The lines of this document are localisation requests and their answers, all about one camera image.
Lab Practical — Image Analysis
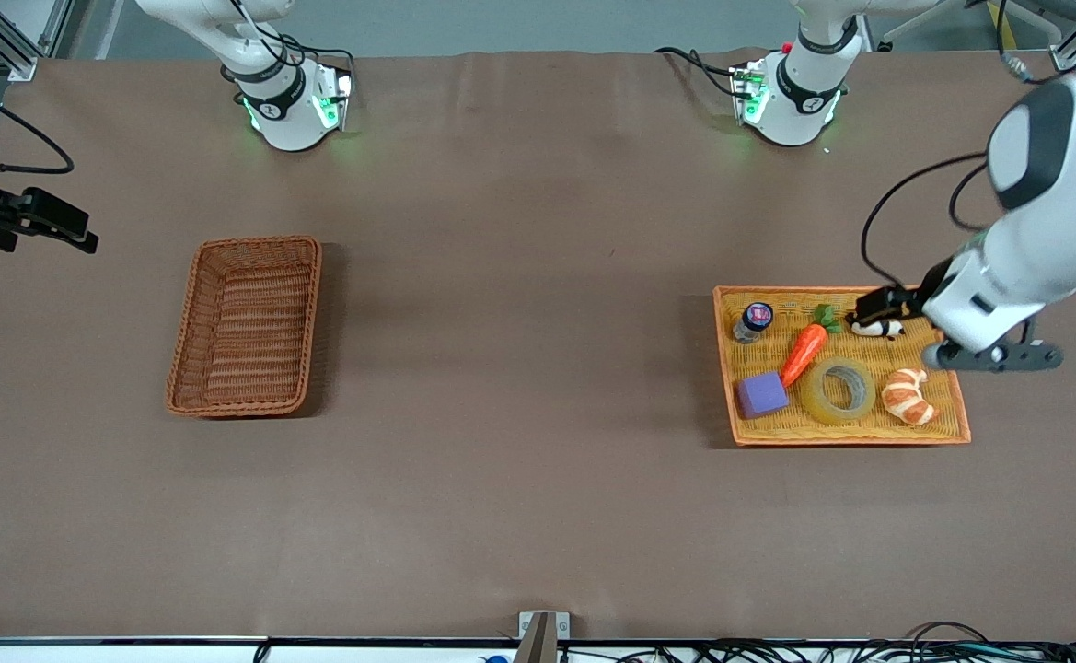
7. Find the yellow packing tape roll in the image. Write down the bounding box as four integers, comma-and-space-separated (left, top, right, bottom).
800, 356, 877, 425

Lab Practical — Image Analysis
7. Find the yellow wicker basket orange rim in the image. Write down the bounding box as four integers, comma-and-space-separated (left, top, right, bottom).
712, 284, 973, 448

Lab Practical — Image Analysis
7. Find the brown wicker basket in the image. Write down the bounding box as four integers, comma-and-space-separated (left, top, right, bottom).
165, 236, 323, 420

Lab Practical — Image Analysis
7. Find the toy panda figure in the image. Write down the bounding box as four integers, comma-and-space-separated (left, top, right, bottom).
847, 316, 907, 342

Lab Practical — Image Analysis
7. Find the toy croissant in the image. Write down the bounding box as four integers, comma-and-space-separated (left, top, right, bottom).
881, 367, 937, 426

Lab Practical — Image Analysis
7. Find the orange toy carrot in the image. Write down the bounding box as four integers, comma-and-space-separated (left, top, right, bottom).
780, 304, 842, 389

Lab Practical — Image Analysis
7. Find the small bottle blue cap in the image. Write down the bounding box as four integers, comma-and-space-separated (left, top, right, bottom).
733, 302, 775, 345

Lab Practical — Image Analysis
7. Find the purple foam cube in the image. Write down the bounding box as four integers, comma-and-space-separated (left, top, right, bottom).
736, 371, 790, 420

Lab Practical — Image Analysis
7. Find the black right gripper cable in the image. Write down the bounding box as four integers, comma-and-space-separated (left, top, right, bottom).
0, 72, 75, 176

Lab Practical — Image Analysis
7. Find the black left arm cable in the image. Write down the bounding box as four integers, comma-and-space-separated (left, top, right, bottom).
861, 152, 994, 288

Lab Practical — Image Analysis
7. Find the black arm base cable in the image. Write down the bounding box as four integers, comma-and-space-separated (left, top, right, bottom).
655, 46, 741, 98

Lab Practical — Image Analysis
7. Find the bundle of black cables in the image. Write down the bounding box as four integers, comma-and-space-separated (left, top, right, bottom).
556, 622, 1076, 663

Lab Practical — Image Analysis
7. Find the metal table bracket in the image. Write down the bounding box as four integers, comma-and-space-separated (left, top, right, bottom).
517, 611, 571, 663

